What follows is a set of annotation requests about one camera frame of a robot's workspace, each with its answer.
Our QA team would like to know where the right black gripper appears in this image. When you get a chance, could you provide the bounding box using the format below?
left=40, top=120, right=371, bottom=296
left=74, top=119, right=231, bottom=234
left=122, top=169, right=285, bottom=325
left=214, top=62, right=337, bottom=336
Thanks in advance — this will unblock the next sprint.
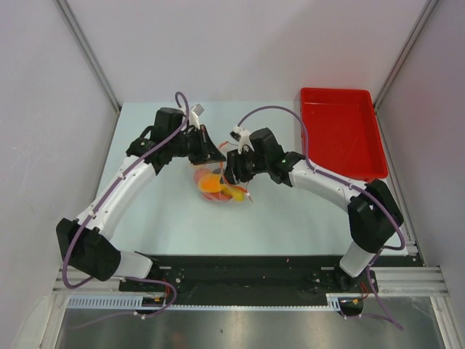
left=220, top=147, right=270, bottom=185

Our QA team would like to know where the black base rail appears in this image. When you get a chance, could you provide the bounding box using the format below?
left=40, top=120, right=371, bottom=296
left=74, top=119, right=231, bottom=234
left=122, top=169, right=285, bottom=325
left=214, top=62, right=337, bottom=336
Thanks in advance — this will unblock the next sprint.
left=118, top=254, right=379, bottom=306

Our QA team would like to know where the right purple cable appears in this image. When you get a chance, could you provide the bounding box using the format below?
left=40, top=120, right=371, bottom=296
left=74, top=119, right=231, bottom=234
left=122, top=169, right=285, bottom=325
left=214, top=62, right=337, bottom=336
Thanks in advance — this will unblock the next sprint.
left=238, top=105, right=406, bottom=330

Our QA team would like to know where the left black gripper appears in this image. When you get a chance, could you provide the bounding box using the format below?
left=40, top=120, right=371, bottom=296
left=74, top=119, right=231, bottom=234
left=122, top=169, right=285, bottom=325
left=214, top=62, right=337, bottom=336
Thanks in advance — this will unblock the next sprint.
left=169, top=124, right=225, bottom=166

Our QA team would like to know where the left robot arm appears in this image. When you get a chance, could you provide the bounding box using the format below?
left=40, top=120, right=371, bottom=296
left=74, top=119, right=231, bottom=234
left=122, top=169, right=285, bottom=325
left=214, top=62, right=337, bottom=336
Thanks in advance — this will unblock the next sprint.
left=56, top=104, right=225, bottom=291

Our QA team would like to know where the clear zip top bag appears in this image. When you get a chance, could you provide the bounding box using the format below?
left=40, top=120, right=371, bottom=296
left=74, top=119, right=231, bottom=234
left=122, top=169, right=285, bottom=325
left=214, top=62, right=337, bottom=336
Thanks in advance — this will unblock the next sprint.
left=193, top=161, right=253, bottom=203

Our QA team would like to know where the aluminium frame post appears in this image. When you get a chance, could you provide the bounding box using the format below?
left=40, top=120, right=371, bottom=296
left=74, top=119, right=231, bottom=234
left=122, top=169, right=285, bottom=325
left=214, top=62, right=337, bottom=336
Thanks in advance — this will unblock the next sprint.
left=373, top=0, right=440, bottom=110
left=52, top=0, right=123, bottom=112

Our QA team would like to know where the yellow fake corn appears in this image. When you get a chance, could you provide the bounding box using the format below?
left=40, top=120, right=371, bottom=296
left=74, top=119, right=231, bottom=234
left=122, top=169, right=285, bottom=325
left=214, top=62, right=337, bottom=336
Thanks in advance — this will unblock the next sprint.
left=222, top=185, right=248, bottom=201

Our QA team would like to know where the orange fake mango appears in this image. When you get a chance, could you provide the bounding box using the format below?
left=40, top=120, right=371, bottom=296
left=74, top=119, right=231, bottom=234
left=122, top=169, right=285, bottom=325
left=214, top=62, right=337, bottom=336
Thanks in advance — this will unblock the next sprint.
left=198, top=173, right=225, bottom=193

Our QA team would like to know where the purple cable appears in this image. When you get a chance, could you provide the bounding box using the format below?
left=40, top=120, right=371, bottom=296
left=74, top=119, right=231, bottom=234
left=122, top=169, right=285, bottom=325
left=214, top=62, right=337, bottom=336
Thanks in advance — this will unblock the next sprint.
left=238, top=105, right=406, bottom=330
left=62, top=90, right=192, bottom=321

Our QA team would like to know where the right aluminium frame post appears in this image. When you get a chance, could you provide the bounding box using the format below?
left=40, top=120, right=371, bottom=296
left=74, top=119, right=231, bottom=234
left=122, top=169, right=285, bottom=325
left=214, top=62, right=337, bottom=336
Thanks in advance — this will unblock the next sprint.
left=373, top=0, right=440, bottom=110

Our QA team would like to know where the left aluminium frame post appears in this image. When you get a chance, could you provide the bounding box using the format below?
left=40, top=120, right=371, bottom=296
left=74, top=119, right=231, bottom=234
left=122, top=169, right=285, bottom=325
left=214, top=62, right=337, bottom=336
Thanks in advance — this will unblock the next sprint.
left=52, top=0, right=123, bottom=112

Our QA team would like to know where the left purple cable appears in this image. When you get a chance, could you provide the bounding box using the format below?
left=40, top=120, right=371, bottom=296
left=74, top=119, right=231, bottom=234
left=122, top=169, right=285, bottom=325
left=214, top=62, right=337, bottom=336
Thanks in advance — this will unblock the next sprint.
left=62, top=90, right=192, bottom=321

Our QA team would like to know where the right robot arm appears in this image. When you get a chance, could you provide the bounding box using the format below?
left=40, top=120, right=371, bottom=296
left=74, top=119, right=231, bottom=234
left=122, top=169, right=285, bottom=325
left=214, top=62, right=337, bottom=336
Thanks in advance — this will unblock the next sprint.
left=225, top=126, right=404, bottom=292

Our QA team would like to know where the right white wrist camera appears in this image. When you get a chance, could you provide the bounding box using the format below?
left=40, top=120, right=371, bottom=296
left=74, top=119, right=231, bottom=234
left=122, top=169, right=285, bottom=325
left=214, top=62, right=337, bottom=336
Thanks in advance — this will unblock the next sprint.
left=230, top=125, right=254, bottom=153

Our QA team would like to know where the red plastic bin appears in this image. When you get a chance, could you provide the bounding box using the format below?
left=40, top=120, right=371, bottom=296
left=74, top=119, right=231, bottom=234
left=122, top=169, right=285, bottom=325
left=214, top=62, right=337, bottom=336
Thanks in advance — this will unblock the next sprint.
left=300, top=87, right=389, bottom=182

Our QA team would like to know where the white cable duct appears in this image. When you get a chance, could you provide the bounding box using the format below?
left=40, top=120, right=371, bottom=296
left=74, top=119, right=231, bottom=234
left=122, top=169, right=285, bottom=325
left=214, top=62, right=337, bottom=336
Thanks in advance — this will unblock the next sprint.
left=65, top=294, right=363, bottom=313

